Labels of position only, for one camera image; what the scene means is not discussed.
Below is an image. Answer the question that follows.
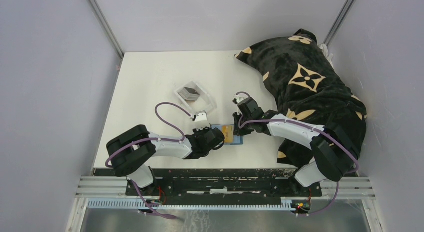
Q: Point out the blue leather card holder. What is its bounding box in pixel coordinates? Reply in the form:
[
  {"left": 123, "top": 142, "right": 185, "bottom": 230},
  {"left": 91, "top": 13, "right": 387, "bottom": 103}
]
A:
[{"left": 211, "top": 124, "right": 243, "bottom": 146}]

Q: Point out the clear plastic tray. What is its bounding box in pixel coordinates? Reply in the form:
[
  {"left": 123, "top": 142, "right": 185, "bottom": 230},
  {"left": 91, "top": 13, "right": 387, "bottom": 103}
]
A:
[{"left": 173, "top": 81, "right": 217, "bottom": 114}]

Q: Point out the stack of cards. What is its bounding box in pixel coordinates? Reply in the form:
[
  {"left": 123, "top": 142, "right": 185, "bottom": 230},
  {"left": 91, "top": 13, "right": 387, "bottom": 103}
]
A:
[{"left": 178, "top": 87, "right": 201, "bottom": 102}]

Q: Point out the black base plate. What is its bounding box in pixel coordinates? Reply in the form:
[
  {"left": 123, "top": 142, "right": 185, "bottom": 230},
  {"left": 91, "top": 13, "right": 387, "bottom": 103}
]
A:
[{"left": 140, "top": 168, "right": 323, "bottom": 206}]

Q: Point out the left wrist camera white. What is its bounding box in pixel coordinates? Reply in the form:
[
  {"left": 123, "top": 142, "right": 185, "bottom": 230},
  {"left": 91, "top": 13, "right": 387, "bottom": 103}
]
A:
[{"left": 192, "top": 111, "right": 211, "bottom": 131}]

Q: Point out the white slotted cable duct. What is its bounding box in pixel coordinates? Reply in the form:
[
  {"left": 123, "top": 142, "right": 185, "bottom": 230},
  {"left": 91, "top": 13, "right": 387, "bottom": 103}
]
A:
[{"left": 87, "top": 198, "right": 299, "bottom": 212}]

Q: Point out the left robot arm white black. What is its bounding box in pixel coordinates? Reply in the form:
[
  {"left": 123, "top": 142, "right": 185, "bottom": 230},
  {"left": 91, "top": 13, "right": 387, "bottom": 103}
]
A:
[{"left": 105, "top": 124, "right": 225, "bottom": 196}]

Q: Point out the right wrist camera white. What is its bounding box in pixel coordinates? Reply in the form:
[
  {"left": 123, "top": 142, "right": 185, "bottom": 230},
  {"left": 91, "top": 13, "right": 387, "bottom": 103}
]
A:
[{"left": 232, "top": 92, "right": 250, "bottom": 106}]

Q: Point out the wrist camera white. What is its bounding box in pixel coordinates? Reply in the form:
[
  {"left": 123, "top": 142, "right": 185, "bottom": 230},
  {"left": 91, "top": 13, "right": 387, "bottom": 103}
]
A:
[
  {"left": 232, "top": 92, "right": 250, "bottom": 106},
  {"left": 192, "top": 111, "right": 211, "bottom": 131}
]

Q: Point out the white crumpled cloth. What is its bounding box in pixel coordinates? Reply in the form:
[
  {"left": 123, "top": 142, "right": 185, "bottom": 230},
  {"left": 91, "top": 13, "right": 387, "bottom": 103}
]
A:
[{"left": 317, "top": 43, "right": 334, "bottom": 67}]

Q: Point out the aluminium rail frame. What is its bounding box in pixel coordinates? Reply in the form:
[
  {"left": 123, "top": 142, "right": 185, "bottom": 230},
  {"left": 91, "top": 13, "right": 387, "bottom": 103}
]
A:
[{"left": 66, "top": 175, "right": 380, "bottom": 232}]

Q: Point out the black blanket with beige flowers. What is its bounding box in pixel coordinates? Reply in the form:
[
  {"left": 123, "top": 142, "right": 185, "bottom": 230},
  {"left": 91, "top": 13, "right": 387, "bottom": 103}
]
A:
[{"left": 235, "top": 29, "right": 368, "bottom": 151}]

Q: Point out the gold VIP card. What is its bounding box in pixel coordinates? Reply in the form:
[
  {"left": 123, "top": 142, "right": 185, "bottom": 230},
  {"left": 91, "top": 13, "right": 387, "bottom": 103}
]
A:
[{"left": 221, "top": 124, "right": 234, "bottom": 144}]

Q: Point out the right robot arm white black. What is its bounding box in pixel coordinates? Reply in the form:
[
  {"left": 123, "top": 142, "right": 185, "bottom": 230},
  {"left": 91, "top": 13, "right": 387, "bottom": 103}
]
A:
[{"left": 233, "top": 92, "right": 360, "bottom": 196}]

